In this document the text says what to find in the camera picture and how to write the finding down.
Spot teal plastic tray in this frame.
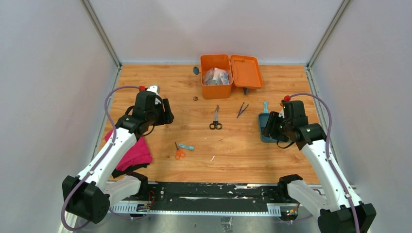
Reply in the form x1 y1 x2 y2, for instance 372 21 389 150
258 113 281 143

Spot blue foil sachet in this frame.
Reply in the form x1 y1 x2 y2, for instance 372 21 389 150
178 144 194 151

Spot small clear bag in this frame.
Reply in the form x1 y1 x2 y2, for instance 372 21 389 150
202 68 216 85

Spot orange medicine box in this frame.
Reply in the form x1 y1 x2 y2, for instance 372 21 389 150
193 54 263 100

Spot clear bag blue items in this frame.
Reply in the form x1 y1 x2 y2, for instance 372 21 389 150
212 68 229 85

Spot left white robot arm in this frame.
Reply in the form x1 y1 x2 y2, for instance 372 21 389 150
61 85 174 231

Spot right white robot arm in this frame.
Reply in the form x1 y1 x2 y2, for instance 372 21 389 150
262 100 377 233

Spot pink folded cloth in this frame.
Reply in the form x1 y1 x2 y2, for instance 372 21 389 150
112 137 153 178

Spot small orange scissors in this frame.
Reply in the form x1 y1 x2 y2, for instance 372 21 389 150
174 142 186 160

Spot black bandage scissors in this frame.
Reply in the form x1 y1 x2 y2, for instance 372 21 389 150
209 105 223 130

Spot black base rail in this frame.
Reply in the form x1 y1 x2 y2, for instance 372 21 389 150
109 182 308 220

